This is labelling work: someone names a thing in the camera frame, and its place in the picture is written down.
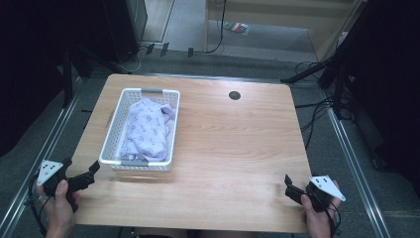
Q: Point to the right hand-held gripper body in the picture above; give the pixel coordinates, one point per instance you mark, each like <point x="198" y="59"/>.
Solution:
<point x="325" y="188"/>

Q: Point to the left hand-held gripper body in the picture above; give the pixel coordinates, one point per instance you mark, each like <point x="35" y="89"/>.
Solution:
<point x="49" y="170"/>

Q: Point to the white plastic basket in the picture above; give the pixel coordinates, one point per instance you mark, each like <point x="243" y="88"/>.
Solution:
<point x="110" y="139"/>

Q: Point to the purple patterned cloth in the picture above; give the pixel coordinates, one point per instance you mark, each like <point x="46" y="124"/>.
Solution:
<point x="147" y="132"/>

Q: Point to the person's right hand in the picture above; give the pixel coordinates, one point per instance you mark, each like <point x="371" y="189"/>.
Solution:
<point x="318" y="224"/>

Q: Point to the person's left hand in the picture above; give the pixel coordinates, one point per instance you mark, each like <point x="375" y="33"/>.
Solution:
<point x="59" y="211"/>

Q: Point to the black upright stand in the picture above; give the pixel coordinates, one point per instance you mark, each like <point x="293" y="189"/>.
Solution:
<point x="67" y="82"/>

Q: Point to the black tripod stand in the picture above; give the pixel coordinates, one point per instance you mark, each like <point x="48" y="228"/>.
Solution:
<point x="338" y="86"/>

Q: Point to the dark curtain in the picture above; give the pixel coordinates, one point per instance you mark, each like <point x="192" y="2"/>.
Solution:
<point x="389" y="82"/>
<point x="29" y="66"/>

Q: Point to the black cabinet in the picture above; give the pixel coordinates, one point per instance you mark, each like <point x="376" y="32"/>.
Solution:
<point x="125" y="26"/>

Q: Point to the black power plug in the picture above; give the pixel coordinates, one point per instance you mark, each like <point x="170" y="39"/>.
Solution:
<point x="190" y="52"/>

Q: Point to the colourful packet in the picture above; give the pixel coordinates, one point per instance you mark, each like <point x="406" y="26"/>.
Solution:
<point x="236" y="27"/>

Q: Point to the light wooden shelf unit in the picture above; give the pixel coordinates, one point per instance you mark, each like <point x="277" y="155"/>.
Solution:
<point x="280" y="13"/>

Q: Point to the metal floor rail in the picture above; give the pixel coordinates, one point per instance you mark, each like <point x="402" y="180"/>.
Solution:
<point x="36" y="165"/>
<point x="356" y="172"/>

